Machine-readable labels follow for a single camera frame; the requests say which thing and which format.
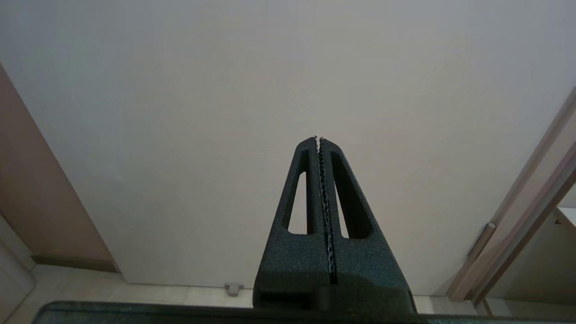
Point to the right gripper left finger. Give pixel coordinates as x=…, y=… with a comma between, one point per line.
x=297, y=261

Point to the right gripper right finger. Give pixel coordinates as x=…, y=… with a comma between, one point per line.
x=364, y=265

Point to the grey floor door stopper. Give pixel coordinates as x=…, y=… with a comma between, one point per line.
x=233, y=289

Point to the white room door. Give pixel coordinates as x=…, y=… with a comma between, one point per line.
x=180, y=135

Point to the white shelf board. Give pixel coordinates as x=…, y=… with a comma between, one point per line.
x=568, y=216

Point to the dark baseboard strip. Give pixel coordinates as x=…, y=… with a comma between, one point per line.
x=76, y=264

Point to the small brown frame hinge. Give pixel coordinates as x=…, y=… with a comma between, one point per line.
x=483, y=238

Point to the brown wooden side frame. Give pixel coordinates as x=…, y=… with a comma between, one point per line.
x=517, y=216

